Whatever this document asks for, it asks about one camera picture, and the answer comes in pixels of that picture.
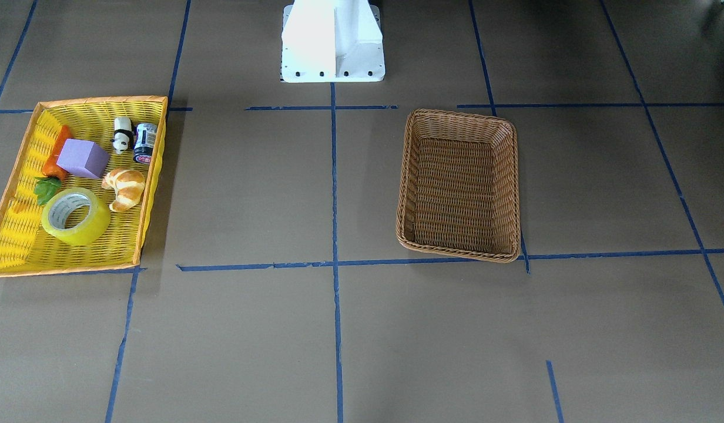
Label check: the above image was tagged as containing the toy croissant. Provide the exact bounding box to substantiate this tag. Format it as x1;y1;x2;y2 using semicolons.
101;167;146;213

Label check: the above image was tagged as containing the panda figurine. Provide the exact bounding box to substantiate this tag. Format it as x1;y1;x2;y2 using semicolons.
112;117;135;155

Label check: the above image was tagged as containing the orange toy carrot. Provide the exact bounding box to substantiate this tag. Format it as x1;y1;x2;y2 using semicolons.
33;125;71;206

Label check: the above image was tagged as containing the purple foam cube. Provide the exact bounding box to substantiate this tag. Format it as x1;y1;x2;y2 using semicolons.
56;137;110;179

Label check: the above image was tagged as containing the yellow woven basket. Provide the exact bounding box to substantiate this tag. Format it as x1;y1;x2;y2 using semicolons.
0;96;168;277

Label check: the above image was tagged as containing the brown wicker basket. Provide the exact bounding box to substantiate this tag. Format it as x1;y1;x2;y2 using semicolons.
396;108;521;263

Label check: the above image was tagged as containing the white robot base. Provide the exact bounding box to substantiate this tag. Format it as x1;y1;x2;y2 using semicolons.
280;1;386;83

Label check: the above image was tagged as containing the small dark can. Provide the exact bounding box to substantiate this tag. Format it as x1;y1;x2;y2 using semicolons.
133;122;157;165

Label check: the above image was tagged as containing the yellow tape roll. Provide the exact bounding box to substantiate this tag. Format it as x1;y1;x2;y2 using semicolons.
41;187;110;246

